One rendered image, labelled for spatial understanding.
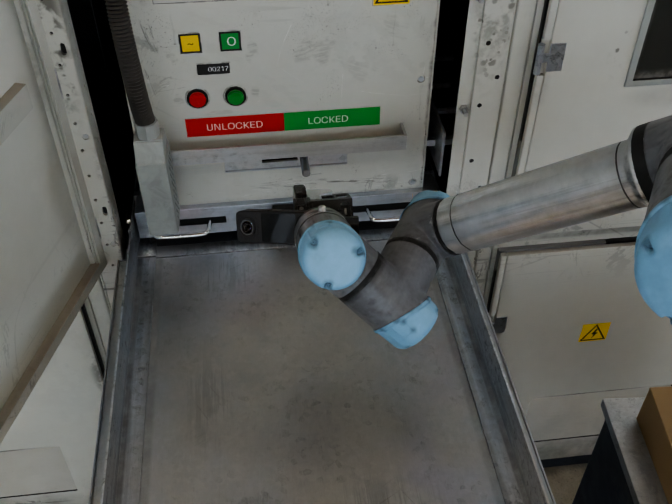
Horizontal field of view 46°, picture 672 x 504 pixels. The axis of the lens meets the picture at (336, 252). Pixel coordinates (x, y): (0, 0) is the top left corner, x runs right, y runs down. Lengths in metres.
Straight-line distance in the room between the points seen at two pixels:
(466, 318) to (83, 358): 0.75
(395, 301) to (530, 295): 0.71
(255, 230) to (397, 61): 0.38
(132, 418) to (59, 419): 0.59
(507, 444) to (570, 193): 0.43
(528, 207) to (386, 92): 0.46
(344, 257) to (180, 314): 0.50
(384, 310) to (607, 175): 0.29
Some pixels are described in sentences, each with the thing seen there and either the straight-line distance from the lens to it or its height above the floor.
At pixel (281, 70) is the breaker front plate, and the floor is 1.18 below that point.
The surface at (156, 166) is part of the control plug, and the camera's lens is 1.24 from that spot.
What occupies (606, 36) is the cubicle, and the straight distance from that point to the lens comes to 1.31.
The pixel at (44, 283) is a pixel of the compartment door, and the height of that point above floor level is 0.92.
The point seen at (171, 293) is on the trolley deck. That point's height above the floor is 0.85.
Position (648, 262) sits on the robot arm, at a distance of 0.73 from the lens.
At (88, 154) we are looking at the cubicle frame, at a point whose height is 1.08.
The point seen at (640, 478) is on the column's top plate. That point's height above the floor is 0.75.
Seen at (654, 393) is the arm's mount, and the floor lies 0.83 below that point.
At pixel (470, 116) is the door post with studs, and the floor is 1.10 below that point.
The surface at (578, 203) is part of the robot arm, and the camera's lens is 0.90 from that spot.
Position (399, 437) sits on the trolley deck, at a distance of 1.17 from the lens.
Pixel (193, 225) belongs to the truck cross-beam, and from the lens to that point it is 1.44.
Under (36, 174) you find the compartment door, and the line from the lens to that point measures 1.28.
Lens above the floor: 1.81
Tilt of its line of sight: 43 degrees down
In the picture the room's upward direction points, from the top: straight up
